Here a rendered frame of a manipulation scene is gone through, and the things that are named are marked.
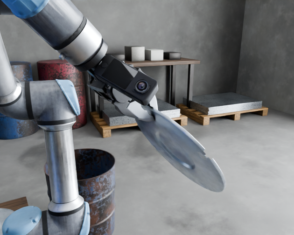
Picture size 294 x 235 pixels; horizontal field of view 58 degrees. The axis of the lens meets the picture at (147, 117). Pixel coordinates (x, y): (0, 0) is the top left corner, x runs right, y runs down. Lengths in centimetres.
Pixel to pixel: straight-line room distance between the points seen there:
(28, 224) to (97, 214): 77
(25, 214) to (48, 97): 39
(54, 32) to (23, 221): 65
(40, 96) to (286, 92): 432
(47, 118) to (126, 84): 42
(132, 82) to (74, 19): 13
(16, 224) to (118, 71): 63
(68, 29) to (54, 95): 40
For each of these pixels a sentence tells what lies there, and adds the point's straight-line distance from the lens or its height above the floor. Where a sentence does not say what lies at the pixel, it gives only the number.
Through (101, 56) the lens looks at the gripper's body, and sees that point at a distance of 47.
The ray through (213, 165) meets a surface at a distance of 55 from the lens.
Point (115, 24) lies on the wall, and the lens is 425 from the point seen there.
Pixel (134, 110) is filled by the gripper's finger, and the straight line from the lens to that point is 54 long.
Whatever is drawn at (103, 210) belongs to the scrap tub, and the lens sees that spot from 166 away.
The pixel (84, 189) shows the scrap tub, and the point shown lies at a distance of 152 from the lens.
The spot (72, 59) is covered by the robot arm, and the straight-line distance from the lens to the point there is 47.
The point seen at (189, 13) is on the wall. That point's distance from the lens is 479.
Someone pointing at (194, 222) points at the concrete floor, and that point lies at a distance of 196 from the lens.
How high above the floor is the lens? 123
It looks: 18 degrees down
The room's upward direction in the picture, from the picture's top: straight up
